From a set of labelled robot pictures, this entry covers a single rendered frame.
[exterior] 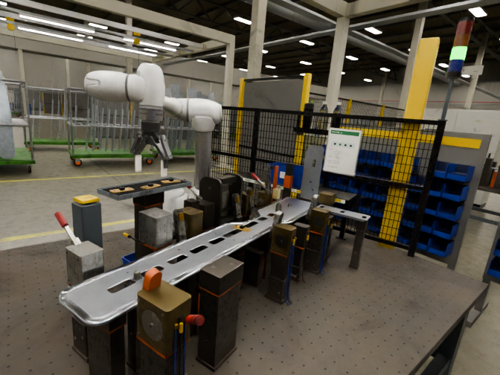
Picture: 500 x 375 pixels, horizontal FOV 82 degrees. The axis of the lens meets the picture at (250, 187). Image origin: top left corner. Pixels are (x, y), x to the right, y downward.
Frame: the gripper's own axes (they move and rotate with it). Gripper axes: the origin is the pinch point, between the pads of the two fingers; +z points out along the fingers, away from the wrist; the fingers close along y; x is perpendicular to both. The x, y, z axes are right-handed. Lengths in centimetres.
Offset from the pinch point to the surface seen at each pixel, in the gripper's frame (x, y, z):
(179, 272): -26.0, 35.3, 22.5
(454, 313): 52, 128, 53
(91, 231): -26.8, -2.1, 17.8
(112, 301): -46, 30, 22
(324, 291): 38, 72, 53
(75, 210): -28.9, -6.5, 10.5
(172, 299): -44, 47, 16
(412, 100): 114, 97, -43
